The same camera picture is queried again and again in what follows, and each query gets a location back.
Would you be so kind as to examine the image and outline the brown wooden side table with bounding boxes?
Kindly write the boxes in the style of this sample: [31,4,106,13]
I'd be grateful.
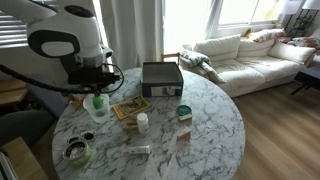
[0,78,28,107]

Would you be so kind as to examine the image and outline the white window blinds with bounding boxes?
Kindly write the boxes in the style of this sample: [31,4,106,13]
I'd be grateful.
[0,9,31,48]

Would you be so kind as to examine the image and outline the patterned cushion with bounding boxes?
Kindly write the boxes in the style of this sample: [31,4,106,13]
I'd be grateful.
[287,35,320,51]

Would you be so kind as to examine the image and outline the floral pillow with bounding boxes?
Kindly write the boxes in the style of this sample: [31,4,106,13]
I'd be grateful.
[248,28,286,43]

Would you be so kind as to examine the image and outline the wedge wooden block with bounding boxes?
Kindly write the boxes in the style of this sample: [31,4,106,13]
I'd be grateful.
[175,126,193,141]

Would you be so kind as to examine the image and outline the light wooden board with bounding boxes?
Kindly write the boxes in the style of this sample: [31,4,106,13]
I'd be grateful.
[0,136,49,180]

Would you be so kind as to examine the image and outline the clear plastic measuring cup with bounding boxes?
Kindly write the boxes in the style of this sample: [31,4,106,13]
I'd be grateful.
[82,93,111,125]

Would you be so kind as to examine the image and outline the white lamp shade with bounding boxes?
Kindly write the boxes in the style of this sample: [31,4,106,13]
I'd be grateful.
[301,0,320,11]

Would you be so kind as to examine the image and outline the green round lid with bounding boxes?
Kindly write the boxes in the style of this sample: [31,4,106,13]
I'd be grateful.
[176,104,193,117]

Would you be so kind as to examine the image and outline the black coffee table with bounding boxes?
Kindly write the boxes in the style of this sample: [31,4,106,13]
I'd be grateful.
[289,64,320,98]

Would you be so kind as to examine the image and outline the green bottle red cap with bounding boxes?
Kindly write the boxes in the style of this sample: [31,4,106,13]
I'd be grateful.
[92,94,105,117]

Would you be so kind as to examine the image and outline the large bright window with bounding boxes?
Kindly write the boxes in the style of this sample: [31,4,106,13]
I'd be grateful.
[213,0,288,29]

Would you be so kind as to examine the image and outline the blue grey chair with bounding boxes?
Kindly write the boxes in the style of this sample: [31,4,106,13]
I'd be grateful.
[26,83,69,118]

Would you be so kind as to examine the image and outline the grey armchair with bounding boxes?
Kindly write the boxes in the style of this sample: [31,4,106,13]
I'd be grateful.
[0,109,56,148]

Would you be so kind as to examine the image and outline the white sunglasses dark lenses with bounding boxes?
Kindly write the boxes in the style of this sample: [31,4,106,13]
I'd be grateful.
[68,130,97,144]

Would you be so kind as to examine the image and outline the white sofa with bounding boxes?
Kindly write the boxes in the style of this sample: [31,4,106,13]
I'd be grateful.
[182,28,320,98]

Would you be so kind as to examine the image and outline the dark blue cardboard box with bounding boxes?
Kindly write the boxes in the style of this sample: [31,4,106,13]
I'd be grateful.
[141,61,185,98]

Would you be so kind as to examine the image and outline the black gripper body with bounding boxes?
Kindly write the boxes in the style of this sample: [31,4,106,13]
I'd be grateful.
[86,83,109,92]

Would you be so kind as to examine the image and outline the black plant stand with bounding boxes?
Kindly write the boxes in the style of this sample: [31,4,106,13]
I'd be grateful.
[288,9,316,38]

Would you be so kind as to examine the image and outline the brown wooden chair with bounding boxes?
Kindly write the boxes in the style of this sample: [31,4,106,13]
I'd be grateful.
[160,52,181,65]

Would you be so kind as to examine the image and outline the rectangular wooden block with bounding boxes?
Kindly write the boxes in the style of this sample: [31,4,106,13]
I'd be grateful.
[178,113,194,122]

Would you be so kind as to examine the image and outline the white curtain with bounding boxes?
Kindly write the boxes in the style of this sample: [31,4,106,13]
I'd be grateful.
[99,0,165,73]

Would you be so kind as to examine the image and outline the grey white throw blanket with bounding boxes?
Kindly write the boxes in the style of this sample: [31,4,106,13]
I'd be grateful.
[179,49,228,84]

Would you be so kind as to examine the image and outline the orange brown packet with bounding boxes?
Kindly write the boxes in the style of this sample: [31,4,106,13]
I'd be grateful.
[68,93,85,107]

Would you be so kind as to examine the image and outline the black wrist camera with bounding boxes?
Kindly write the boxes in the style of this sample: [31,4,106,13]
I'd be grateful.
[68,68,121,87]

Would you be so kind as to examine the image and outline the glass jar with lid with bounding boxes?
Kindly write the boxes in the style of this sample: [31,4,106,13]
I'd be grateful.
[62,139,92,168]

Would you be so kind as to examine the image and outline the white pill bottle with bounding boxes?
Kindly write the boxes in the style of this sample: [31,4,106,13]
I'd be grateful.
[136,112,150,135]

